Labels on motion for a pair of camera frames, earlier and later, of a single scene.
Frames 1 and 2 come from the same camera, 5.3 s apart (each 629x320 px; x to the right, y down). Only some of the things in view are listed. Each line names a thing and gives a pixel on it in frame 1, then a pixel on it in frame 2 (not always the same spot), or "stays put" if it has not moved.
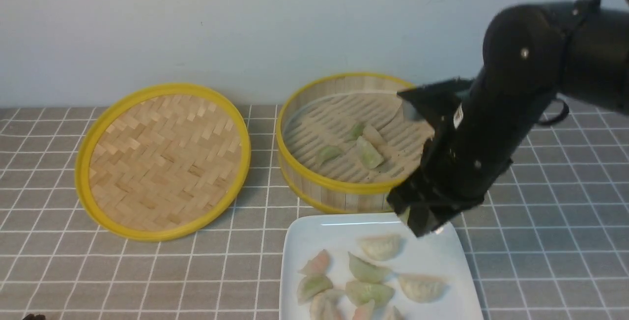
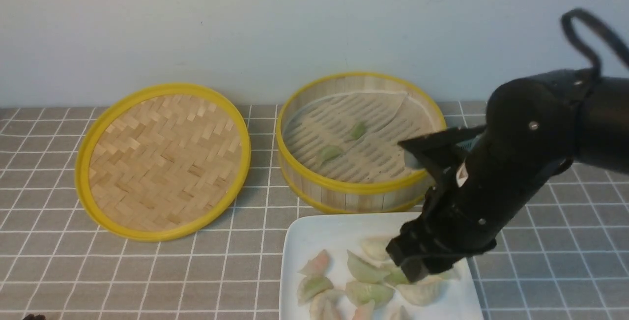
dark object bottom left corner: x=31 y=316 stays put
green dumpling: x=370 y=157 → x=396 y=276
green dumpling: x=329 y=153 stays put
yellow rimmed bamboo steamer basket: x=346 y=141 stays put
